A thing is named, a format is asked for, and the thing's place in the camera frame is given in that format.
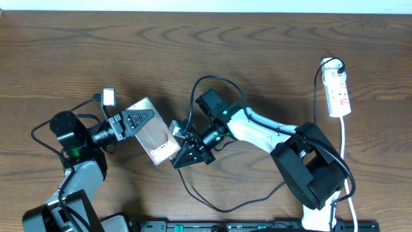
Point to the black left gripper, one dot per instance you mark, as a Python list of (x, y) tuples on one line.
[(118, 125)]

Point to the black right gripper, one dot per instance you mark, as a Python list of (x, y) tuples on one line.
[(194, 158)]

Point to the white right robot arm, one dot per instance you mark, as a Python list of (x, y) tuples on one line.
[(311, 168)]

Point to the white USB charger adapter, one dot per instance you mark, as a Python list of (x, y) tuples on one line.
[(330, 66)]

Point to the white power strip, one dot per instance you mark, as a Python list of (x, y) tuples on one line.
[(337, 97)]

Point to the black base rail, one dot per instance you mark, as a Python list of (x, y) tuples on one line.
[(163, 226)]

